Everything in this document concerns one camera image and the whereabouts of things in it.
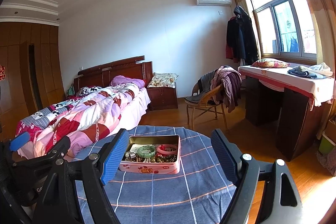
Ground green jade bracelet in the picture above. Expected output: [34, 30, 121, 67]
[136, 144, 157, 159]

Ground gold pearl necklace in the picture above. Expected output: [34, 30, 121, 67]
[124, 156, 156, 164]

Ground brown wooden bead bracelet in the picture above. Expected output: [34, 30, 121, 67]
[149, 154, 178, 164]

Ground pink bangle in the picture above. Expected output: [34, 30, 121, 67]
[156, 144, 178, 156]

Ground silver wristwatch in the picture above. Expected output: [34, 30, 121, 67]
[125, 151, 137, 161]

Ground bed with patchwork quilt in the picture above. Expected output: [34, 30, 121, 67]
[17, 83, 150, 159]

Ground red paper decoration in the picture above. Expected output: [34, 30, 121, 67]
[0, 65, 6, 81]

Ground green storage bin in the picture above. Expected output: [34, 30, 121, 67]
[318, 132, 335, 155]

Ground paper in tin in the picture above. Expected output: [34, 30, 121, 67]
[129, 144, 144, 153]

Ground blue plaid tablecloth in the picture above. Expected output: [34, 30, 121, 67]
[71, 125, 237, 224]

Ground dark wood headboard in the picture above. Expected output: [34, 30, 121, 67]
[73, 56, 153, 93]

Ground wooden wardrobe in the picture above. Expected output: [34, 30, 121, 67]
[1, 22, 66, 140]

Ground purple pillow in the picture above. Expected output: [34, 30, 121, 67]
[110, 75, 145, 89]

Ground pink floral tin box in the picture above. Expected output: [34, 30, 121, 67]
[119, 135, 181, 174]

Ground desk with red-striped cloth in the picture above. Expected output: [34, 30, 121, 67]
[238, 65, 335, 161]

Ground dark wood nightstand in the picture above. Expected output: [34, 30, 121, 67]
[147, 87, 178, 111]

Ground floral cushion on nightstand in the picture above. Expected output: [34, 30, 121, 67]
[147, 72, 178, 88]

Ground wicker chair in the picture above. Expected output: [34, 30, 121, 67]
[184, 70, 228, 130]

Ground clothes draped on chair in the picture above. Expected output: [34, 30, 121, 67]
[184, 65, 243, 114]

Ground folded clothes on desk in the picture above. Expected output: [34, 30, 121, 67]
[288, 63, 333, 79]

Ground floral pillow on desk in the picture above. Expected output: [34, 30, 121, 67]
[252, 58, 289, 68]

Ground hanging dark coats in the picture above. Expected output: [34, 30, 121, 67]
[226, 6, 259, 65]

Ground window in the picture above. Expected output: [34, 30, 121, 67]
[251, 0, 317, 61]

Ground curtain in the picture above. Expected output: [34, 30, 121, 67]
[307, 0, 335, 70]

